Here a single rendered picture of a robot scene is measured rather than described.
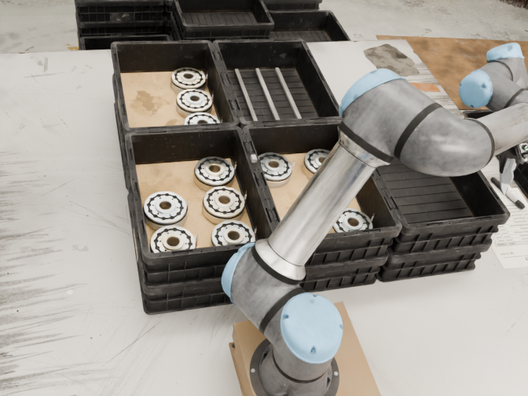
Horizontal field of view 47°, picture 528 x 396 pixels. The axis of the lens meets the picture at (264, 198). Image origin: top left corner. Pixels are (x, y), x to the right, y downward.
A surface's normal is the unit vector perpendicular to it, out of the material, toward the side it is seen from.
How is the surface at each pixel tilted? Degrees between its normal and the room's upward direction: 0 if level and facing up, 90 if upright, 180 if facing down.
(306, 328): 10
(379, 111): 59
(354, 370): 4
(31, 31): 0
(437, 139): 49
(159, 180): 0
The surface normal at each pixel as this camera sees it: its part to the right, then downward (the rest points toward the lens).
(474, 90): -0.73, 0.43
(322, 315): 0.21, -0.55
